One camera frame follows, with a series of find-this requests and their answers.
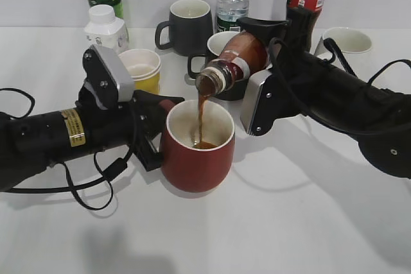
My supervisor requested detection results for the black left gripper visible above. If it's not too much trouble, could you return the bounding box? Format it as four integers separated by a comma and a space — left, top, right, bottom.
76, 86, 184, 171

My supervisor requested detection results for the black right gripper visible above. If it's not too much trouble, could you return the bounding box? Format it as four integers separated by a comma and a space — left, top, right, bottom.
237, 17, 324, 101

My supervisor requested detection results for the brown Nescafe coffee bottle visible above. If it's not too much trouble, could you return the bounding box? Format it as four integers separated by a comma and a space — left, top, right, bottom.
195, 31, 268, 97

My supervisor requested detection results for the dark red ceramic mug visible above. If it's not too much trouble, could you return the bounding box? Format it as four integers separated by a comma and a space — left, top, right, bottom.
160, 99, 235, 193

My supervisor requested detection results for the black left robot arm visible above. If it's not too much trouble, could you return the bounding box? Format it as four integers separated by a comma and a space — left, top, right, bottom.
1, 87, 184, 194

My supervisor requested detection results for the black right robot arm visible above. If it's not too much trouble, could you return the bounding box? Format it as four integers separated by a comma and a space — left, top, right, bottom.
238, 8, 410, 178

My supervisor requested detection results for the yellow paper cup stack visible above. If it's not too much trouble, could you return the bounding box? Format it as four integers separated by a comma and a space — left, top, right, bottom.
119, 49, 161, 94

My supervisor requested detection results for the clear water bottle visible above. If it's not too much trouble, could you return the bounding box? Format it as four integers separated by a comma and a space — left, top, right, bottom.
214, 0, 249, 33

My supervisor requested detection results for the cola bottle red label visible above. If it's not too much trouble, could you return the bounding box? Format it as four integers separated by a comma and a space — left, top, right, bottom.
286, 0, 325, 51

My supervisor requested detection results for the dark grey ceramic mug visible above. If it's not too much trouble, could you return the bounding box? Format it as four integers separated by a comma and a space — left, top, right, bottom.
154, 0, 213, 56

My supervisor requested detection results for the white ceramic mug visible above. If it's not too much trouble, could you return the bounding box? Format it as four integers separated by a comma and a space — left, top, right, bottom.
314, 27, 372, 74

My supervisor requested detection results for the white yogurt bottle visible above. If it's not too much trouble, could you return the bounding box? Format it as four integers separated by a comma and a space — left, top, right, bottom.
84, 4, 129, 54

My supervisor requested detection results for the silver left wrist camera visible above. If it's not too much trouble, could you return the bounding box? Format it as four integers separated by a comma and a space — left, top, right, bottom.
83, 44, 134, 110

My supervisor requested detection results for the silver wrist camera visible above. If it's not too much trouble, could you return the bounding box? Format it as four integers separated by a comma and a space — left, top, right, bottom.
240, 65, 275, 136
83, 44, 134, 110

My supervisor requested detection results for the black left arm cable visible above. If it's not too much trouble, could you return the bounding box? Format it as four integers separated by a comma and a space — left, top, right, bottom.
0, 87, 144, 211

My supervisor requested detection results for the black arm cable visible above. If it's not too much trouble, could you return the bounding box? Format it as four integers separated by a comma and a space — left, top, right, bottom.
0, 87, 144, 211
267, 37, 411, 136

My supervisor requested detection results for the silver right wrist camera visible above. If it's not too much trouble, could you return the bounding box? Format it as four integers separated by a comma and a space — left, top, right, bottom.
240, 65, 275, 136

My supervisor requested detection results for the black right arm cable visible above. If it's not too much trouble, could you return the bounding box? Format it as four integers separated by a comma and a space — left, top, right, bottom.
267, 37, 411, 136

